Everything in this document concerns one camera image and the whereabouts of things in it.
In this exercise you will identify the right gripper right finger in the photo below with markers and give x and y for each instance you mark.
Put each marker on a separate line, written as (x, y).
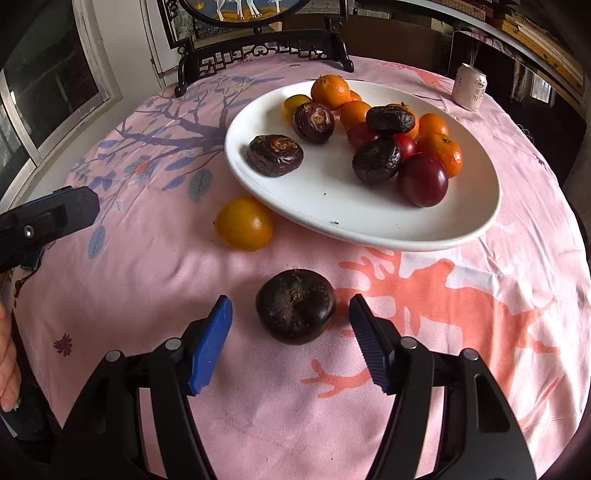
(479, 436)

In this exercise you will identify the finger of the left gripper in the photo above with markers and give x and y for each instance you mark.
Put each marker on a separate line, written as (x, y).
(26, 230)

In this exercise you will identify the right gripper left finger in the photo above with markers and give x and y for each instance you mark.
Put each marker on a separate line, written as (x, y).
(103, 436)

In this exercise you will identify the dark red plum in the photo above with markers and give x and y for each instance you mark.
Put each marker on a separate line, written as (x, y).
(423, 180)

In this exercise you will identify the large orange mandarin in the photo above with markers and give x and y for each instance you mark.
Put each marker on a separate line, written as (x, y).
(444, 149)
(331, 91)

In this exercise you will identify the small red cherry tomato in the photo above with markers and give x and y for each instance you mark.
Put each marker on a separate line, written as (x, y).
(406, 144)

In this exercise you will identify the small yellow citrus fruit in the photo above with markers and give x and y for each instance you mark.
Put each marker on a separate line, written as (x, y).
(291, 104)

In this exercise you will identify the person's left hand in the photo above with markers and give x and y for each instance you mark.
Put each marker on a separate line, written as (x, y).
(10, 377)

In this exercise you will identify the pink printed tablecloth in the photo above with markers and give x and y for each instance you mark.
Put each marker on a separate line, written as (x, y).
(519, 294)

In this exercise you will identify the yellow orange citrus fruit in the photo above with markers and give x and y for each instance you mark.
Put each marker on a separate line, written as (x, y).
(244, 224)

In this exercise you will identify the large white oval plate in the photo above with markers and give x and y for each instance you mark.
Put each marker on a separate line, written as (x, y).
(324, 195)

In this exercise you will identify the white beverage can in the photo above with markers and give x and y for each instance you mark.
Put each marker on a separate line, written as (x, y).
(469, 87)

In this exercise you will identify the round deer painting screen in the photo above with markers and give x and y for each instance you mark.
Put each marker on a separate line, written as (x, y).
(208, 43)

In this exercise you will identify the wooden bookshelf with books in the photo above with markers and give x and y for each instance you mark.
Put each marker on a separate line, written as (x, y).
(514, 30)

